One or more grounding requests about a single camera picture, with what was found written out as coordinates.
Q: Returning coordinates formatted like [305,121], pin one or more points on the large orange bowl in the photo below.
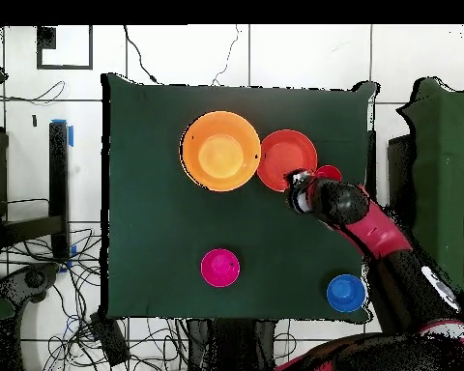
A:
[220,154]

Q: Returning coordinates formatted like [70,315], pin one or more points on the small dark blue bowl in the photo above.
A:
[346,293]

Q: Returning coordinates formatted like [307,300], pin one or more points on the orange-red shallow bowl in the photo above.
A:
[282,154]

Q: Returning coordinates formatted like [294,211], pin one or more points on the black office chair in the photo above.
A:
[34,278]

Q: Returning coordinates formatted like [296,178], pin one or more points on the dark green table cloth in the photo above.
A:
[158,212]

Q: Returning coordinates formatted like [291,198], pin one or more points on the red cup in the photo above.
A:
[328,172]

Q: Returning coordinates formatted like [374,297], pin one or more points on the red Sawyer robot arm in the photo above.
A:
[379,232]

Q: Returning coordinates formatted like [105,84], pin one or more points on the small crimson bowl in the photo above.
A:
[220,267]

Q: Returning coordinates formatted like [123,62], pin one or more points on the black square tape outline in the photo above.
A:
[39,54]

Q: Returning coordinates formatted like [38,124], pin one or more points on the black power brick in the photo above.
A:
[110,340]

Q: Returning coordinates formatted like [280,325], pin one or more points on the black metal frame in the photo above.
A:
[400,174]
[58,174]

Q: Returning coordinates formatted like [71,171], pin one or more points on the blue tape strip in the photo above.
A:
[70,135]

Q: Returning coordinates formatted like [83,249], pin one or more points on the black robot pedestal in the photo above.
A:
[232,344]

